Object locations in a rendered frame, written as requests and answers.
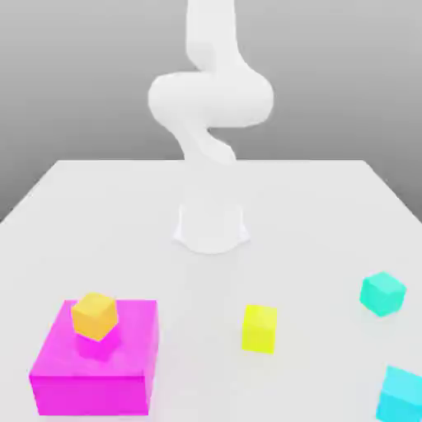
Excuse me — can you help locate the small yellow cube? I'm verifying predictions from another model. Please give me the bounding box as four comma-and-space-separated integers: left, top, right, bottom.
241, 303, 279, 355

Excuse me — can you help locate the small orange cube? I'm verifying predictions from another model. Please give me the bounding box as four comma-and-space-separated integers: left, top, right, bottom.
70, 291, 120, 343

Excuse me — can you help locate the small magenta cube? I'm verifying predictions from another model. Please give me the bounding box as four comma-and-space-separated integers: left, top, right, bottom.
74, 329, 120, 363

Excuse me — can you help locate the small teal cube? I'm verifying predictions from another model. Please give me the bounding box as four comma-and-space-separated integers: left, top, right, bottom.
359, 270, 407, 318

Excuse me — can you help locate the small cyan cube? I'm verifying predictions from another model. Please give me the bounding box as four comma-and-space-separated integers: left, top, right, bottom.
375, 364, 422, 422

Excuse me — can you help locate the large magenta box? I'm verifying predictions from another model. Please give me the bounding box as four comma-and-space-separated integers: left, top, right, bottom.
28, 298, 160, 417

